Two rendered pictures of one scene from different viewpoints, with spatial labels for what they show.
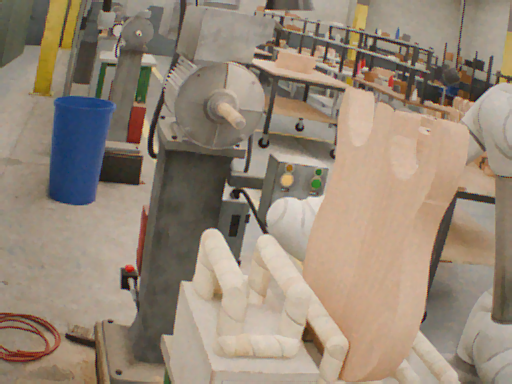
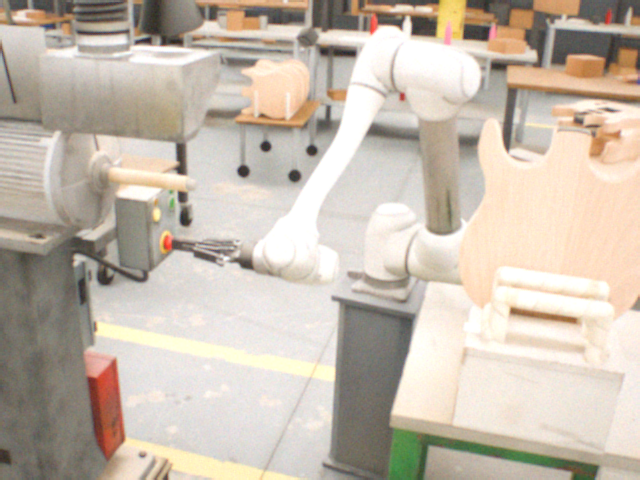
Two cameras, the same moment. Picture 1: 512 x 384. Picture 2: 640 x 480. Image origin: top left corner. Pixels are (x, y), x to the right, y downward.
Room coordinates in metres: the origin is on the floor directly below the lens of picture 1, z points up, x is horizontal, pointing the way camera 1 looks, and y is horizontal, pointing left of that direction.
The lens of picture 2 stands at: (0.61, 1.09, 1.74)
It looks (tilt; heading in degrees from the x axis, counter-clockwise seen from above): 24 degrees down; 303
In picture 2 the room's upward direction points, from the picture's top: 2 degrees clockwise
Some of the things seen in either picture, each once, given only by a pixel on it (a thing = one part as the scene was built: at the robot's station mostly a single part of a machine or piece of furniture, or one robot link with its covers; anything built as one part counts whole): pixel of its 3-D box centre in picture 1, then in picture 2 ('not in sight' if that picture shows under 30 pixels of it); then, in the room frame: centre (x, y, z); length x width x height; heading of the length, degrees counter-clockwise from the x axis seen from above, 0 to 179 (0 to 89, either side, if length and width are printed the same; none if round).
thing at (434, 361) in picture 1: (430, 356); not in sight; (0.93, -0.36, 1.04); 0.20 x 0.03 x 0.03; 17
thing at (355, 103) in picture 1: (359, 118); (498, 144); (0.99, -0.13, 1.40); 0.07 x 0.04 x 0.09; 17
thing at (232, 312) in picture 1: (230, 322); (598, 336); (0.73, 0.00, 1.15); 0.03 x 0.03 x 0.09
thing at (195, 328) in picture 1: (234, 370); (534, 378); (0.83, -0.02, 1.02); 0.27 x 0.15 x 0.17; 18
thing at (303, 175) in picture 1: (275, 193); (120, 234); (1.95, -0.06, 0.99); 0.24 x 0.21 x 0.26; 18
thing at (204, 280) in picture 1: (206, 268); (498, 320); (0.89, 0.05, 1.15); 0.03 x 0.03 x 0.09
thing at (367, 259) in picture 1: (369, 241); (555, 230); (0.87, -0.17, 1.25); 0.35 x 0.04 x 0.40; 17
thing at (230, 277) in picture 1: (223, 263); (552, 303); (0.81, 0.02, 1.20); 0.20 x 0.03 x 0.03; 17
